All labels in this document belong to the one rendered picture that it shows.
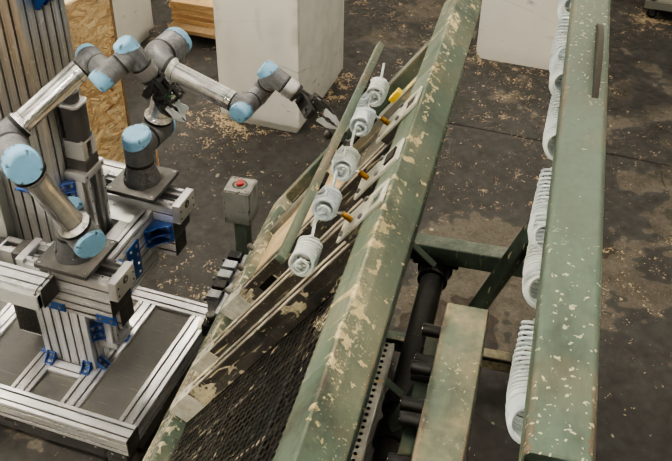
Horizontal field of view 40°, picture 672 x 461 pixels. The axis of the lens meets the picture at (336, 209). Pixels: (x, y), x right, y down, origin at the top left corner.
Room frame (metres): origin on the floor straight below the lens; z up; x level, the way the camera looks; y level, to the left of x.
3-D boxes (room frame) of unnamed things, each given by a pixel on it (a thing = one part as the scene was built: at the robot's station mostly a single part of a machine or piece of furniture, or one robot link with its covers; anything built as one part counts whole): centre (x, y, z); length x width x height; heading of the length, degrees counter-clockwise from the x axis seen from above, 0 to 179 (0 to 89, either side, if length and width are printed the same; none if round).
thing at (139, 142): (3.06, 0.80, 1.20); 0.13 x 0.12 x 0.14; 157
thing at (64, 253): (2.58, 0.96, 1.09); 0.15 x 0.15 x 0.10
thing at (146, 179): (3.05, 0.80, 1.09); 0.15 x 0.15 x 0.10
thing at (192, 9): (6.50, 0.97, 0.15); 0.61 x 0.52 x 0.31; 161
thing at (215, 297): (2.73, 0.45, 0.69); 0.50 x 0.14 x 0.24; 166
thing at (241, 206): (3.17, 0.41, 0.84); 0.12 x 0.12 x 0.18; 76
